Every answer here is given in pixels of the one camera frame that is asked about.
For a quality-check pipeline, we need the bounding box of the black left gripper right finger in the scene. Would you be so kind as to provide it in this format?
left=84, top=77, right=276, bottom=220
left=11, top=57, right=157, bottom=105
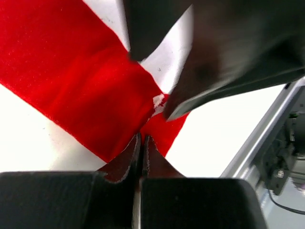
left=140, top=136, right=267, bottom=229

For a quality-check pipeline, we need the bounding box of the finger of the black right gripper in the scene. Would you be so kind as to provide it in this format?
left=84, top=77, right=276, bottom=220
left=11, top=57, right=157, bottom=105
left=123, top=0, right=192, bottom=62
left=163, top=0, right=305, bottom=120

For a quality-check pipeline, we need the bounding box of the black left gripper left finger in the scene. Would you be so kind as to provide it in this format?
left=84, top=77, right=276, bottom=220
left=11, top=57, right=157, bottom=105
left=0, top=135, right=141, bottom=229

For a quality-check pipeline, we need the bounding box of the red Santa sock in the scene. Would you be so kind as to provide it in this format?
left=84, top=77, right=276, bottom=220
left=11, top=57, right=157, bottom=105
left=0, top=0, right=185, bottom=162

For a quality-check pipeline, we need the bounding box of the aluminium frame rail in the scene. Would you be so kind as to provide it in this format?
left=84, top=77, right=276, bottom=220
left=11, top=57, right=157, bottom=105
left=222, top=79, right=305, bottom=229

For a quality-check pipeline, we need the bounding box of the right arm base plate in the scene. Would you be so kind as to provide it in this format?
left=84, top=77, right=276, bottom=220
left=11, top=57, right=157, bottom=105
left=260, top=113, right=305, bottom=196

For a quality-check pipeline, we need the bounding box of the black cable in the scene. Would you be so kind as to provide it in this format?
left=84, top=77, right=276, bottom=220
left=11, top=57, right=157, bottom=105
left=268, top=189, right=305, bottom=214

